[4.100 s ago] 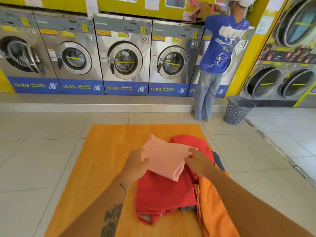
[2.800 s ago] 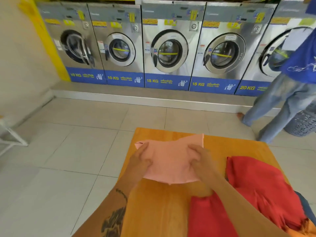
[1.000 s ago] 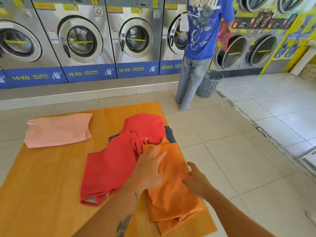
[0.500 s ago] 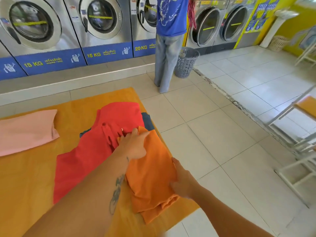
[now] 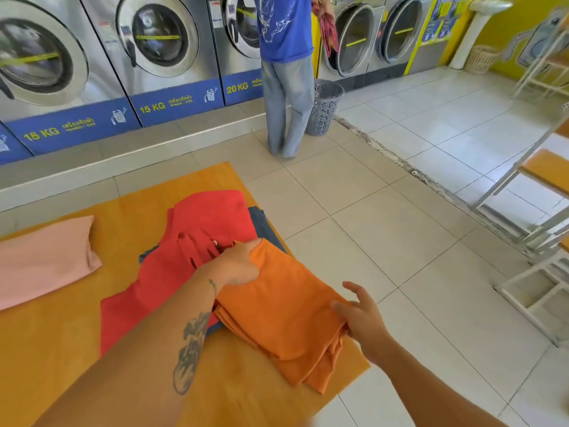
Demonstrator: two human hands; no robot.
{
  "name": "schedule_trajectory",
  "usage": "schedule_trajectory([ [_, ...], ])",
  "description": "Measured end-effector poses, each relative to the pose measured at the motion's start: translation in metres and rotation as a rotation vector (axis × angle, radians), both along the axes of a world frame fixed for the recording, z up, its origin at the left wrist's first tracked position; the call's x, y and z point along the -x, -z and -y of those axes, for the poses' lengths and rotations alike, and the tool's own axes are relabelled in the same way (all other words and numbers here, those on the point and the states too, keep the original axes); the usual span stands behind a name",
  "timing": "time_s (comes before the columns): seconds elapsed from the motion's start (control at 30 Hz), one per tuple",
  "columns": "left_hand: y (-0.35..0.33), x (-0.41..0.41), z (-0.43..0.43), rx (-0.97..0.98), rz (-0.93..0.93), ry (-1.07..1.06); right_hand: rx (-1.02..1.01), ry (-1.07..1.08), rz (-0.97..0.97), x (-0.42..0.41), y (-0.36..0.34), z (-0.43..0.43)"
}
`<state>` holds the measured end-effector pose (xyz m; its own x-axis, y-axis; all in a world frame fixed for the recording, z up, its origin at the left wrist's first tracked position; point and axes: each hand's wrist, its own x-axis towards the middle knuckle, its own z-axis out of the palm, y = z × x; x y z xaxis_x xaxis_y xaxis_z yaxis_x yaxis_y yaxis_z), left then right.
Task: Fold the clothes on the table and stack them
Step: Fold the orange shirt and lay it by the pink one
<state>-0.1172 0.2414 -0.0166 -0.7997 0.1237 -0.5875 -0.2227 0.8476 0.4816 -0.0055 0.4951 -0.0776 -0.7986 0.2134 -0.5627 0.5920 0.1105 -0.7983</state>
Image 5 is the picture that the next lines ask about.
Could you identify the blue denim garment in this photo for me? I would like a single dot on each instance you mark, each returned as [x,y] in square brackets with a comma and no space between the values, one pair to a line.
[266,231]

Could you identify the beige wicker basket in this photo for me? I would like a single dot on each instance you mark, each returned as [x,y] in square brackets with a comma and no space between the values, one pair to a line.
[482,59]

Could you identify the person's left hand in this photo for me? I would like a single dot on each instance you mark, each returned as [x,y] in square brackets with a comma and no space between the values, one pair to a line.
[231,266]

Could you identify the person's left forearm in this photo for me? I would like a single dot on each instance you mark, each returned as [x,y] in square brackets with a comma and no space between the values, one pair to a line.
[142,360]

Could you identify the wooden stool white frame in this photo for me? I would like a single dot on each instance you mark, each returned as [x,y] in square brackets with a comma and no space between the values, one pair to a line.
[529,302]
[559,59]
[547,171]

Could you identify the white pedestal sink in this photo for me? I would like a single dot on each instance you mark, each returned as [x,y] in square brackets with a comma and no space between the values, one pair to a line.
[478,22]

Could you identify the stacked steel dryer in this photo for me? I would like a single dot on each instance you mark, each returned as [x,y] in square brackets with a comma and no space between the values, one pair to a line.
[402,33]
[351,39]

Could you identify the large steel washing machine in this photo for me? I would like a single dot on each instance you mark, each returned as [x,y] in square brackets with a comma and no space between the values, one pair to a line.
[238,86]

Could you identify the orange cloth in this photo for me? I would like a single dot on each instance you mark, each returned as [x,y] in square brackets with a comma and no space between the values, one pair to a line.
[289,306]

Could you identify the small steel washing machine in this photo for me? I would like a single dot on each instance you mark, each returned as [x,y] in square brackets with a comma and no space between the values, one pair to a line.
[4,151]

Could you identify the person's right forearm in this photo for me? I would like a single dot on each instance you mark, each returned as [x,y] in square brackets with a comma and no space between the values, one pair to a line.
[422,391]

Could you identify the pink cloth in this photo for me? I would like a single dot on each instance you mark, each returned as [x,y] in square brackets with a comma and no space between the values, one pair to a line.
[44,257]

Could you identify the person's right hand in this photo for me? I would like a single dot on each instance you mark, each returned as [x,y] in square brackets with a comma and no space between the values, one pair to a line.
[364,324]

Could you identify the blue wall poster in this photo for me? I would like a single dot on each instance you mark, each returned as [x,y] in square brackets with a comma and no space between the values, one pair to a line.
[444,19]

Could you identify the grey plastic laundry basket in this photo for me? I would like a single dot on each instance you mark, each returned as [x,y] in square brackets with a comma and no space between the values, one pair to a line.
[322,106]

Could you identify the red patterned cloth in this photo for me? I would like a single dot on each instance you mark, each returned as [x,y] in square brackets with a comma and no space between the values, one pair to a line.
[328,31]

